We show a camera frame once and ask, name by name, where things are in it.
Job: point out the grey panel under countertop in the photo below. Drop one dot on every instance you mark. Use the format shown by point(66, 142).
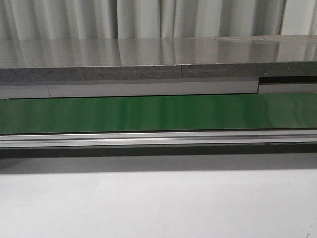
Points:
point(159, 87)

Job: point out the white pleated curtain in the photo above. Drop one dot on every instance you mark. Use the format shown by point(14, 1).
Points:
point(110, 19)

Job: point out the aluminium conveyor side rail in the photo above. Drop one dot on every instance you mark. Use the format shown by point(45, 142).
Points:
point(158, 138)

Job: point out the green conveyor belt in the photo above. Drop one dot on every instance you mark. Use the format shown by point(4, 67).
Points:
point(159, 113)

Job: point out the grey stone countertop slab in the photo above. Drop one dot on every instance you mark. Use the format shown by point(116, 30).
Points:
point(45, 61)

